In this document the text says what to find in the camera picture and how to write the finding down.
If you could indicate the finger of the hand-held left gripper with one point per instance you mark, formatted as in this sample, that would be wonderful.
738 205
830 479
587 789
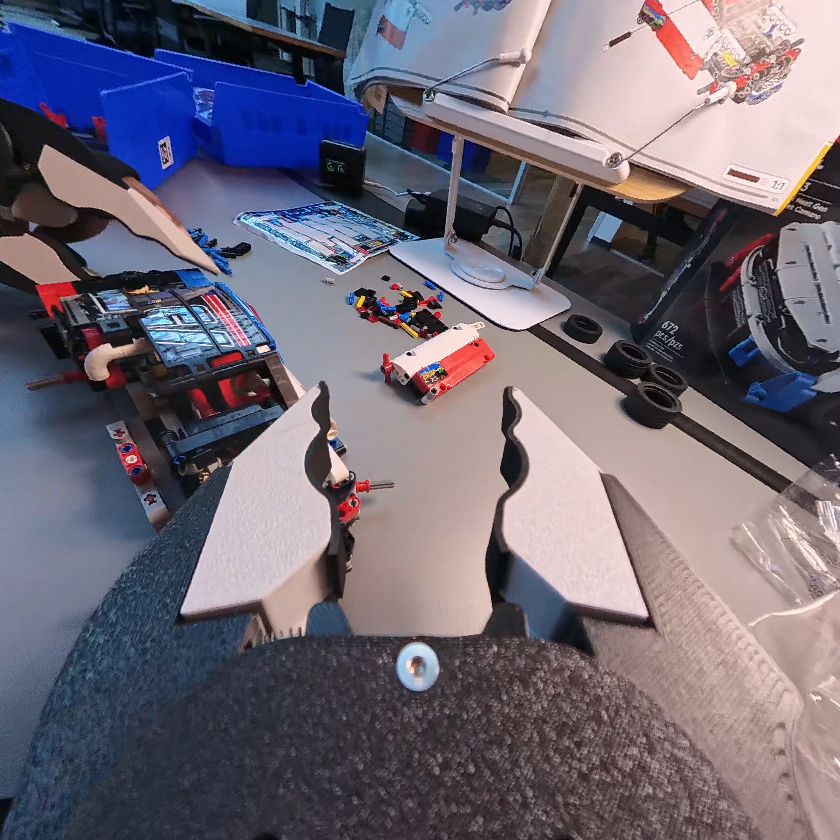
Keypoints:
85 184
33 259

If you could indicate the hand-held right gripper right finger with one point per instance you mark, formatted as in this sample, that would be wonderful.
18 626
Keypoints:
564 538

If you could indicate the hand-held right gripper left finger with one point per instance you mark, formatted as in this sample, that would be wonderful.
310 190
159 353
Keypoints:
269 525

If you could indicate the lego race car model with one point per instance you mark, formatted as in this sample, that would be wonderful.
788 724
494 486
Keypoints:
164 341

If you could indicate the white lego panel assembly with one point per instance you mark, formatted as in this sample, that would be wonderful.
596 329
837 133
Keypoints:
433 348

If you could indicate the lego instruction booklet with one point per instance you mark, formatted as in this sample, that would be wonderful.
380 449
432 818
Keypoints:
590 98

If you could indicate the pile of small lego pieces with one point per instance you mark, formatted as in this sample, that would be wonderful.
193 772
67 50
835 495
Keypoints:
400 312

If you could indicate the lego set box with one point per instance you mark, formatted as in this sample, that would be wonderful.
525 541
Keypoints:
754 315

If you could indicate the blue parts sorting bin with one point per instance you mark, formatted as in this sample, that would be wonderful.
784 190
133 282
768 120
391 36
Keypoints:
138 131
282 124

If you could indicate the pile of blue black pins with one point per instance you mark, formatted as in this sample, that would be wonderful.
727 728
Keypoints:
220 253

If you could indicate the clear plastic bag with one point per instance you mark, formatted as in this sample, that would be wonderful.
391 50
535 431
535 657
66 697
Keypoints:
800 538

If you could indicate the white book stand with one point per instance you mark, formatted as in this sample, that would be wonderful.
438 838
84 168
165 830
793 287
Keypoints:
499 302

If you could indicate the holographic sticker sheet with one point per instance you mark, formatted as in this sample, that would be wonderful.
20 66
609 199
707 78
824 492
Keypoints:
328 233

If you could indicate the black charger block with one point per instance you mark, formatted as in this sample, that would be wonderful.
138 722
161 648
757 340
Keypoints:
341 167

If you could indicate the black power adapter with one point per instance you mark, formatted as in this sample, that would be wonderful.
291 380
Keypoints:
469 216

